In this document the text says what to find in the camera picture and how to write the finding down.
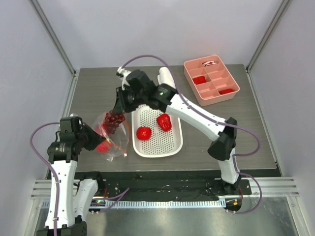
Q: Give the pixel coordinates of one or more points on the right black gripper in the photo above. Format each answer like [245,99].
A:
[120,103]

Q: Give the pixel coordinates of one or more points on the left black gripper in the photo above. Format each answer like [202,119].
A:
[96,138]

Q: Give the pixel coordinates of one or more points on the red fake apple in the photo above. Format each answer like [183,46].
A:
[104,147]
[143,133]

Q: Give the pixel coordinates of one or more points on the dark fake grape bunch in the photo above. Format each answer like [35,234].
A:
[112,121]

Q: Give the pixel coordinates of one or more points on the clear zip top bag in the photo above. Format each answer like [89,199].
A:
[119,140]

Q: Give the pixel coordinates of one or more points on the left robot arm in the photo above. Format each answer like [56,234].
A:
[69,206]

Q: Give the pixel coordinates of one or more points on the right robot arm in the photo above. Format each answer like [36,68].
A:
[221,132]

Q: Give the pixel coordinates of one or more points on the rolled white towel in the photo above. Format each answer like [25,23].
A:
[165,77]

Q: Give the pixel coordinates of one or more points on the white perforated plastic basket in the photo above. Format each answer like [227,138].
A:
[161,143]

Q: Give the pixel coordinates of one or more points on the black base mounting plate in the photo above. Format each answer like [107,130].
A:
[165,186]

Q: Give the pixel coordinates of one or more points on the red block in tray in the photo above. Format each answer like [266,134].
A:
[199,80]

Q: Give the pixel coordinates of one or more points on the pink compartment organizer tray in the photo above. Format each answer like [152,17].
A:
[218,78]

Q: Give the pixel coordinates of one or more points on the red white item in tray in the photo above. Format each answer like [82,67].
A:
[209,63]

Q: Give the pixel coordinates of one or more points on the red block tray front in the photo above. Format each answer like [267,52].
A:
[226,91]

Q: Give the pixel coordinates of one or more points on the white slotted cable duct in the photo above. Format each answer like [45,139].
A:
[150,205]

